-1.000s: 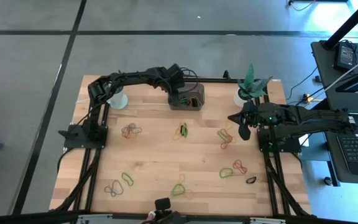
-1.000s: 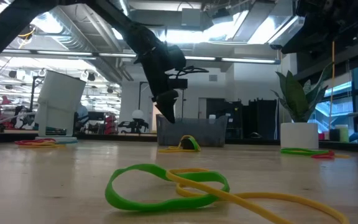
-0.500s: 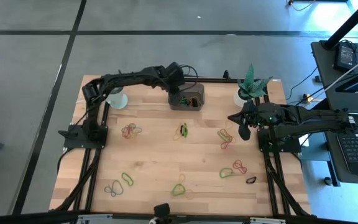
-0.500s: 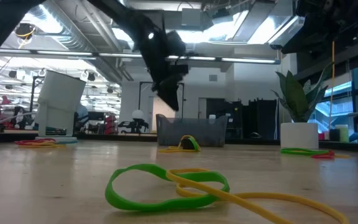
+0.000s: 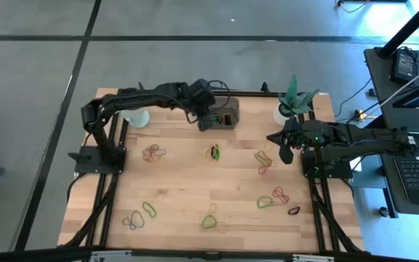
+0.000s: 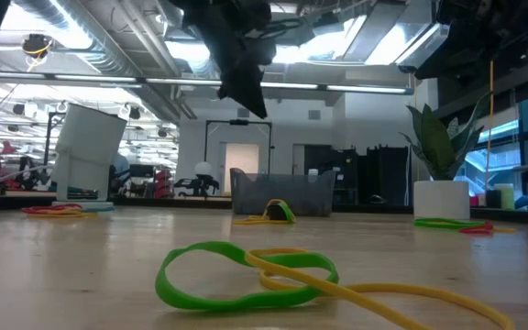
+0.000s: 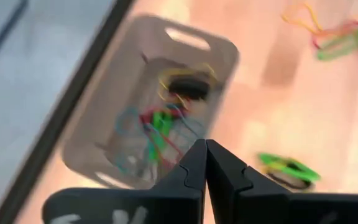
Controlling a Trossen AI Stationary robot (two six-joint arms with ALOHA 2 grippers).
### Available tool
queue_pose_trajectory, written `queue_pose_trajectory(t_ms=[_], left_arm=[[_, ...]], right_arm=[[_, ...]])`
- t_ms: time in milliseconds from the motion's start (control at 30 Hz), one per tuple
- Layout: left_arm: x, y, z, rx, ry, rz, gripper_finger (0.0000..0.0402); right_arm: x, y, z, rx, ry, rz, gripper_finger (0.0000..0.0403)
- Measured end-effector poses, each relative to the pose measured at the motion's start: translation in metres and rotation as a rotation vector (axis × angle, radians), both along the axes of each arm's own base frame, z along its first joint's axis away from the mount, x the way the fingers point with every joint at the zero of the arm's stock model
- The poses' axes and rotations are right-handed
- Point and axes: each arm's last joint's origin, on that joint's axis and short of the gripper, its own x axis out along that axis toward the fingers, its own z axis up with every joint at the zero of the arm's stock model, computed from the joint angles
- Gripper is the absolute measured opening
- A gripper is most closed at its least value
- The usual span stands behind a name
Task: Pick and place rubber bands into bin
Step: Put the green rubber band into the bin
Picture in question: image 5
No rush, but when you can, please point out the silver frame bracket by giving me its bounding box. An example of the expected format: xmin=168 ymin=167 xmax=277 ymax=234
xmin=89 ymin=250 xmax=134 ymax=262
xmin=292 ymin=253 xmax=336 ymax=262

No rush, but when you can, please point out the black power adapter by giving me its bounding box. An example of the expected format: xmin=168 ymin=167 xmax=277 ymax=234
xmin=390 ymin=48 xmax=418 ymax=84

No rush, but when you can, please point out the black overhead frame beam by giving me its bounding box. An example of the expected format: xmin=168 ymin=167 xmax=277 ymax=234
xmin=0 ymin=246 xmax=419 ymax=262

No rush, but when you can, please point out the yellow power plug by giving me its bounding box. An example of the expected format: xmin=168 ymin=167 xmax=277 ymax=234
xmin=353 ymin=108 xmax=369 ymax=122

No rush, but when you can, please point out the black laptop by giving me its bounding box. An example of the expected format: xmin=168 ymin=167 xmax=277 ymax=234
xmin=374 ymin=130 xmax=419 ymax=216

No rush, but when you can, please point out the green plant in white pot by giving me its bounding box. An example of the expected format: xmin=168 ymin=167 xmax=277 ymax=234
xmin=273 ymin=74 xmax=320 ymax=127

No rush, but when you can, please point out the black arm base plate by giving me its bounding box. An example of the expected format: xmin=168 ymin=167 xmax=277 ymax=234
xmin=68 ymin=144 xmax=127 ymax=175
xmin=300 ymin=148 xmax=353 ymax=180

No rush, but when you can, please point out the grey translucent plastic bin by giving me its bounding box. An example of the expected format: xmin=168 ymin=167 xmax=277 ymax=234
xmin=196 ymin=96 xmax=240 ymax=131

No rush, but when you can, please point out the black desk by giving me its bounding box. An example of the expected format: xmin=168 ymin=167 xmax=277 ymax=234
xmin=363 ymin=46 xmax=419 ymax=132

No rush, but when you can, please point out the black pole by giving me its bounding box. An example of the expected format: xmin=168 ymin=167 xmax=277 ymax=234
xmin=376 ymin=0 xmax=419 ymax=60

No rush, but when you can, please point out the black floor cable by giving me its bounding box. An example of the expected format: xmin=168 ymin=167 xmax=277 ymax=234
xmin=335 ymin=78 xmax=374 ymax=121

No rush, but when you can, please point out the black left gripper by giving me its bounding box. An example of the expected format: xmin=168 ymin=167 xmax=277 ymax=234
xmin=185 ymin=78 xmax=217 ymax=132

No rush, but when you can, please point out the black left camera cable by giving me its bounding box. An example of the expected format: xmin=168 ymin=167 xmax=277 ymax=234
xmin=207 ymin=79 xmax=232 ymax=112

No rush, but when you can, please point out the white rod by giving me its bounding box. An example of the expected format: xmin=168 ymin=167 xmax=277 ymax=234
xmin=376 ymin=57 xmax=419 ymax=108

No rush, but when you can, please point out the white cup with ball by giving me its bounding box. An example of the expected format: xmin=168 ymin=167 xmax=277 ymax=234
xmin=121 ymin=108 xmax=151 ymax=129

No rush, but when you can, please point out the thin floor cable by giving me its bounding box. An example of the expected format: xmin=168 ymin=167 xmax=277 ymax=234
xmin=336 ymin=0 xmax=372 ymax=15

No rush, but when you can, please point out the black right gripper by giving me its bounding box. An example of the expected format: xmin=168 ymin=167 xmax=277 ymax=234
xmin=266 ymin=119 xmax=329 ymax=165

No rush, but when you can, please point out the black diagonal frame brace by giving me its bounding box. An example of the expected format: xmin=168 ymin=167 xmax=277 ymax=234
xmin=311 ymin=183 xmax=365 ymax=254
xmin=60 ymin=176 xmax=120 ymax=249

